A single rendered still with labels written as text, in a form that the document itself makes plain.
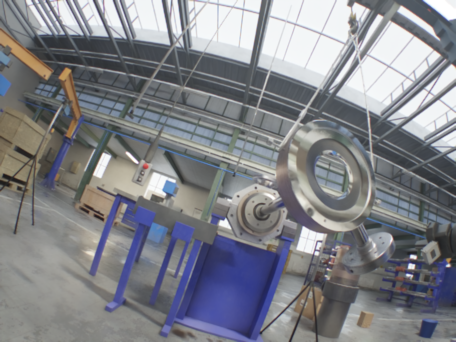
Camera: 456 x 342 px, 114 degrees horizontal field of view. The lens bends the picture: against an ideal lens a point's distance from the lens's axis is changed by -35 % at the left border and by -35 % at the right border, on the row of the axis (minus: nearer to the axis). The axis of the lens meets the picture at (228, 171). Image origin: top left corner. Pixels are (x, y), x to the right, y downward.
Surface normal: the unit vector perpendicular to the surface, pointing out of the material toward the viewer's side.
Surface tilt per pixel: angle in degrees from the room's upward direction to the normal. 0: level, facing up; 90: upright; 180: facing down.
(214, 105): 90
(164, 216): 90
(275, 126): 90
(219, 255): 90
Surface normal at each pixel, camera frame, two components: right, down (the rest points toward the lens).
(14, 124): 0.17, -0.24
